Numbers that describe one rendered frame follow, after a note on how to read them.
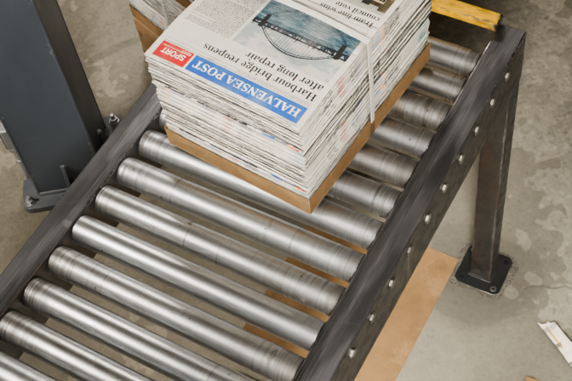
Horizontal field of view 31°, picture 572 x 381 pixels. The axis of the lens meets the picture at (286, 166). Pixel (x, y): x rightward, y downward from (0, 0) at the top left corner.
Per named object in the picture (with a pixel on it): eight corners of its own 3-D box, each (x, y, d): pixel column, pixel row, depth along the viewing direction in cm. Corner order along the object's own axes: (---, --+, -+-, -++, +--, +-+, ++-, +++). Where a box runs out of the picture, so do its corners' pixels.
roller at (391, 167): (191, 87, 190) (185, 69, 186) (427, 176, 173) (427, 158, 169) (175, 106, 187) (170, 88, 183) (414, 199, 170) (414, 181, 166)
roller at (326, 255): (130, 165, 181) (124, 148, 176) (374, 268, 164) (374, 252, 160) (114, 187, 178) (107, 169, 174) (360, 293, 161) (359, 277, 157)
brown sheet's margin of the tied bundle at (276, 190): (223, 80, 182) (220, 64, 179) (364, 146, 171) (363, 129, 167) (168, 143, 175) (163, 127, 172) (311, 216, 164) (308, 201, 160)
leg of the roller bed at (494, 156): (477, 255, 249) (494, 67, 194) (500, 264, 247) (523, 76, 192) (467, 275, 246) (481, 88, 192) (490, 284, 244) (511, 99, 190)
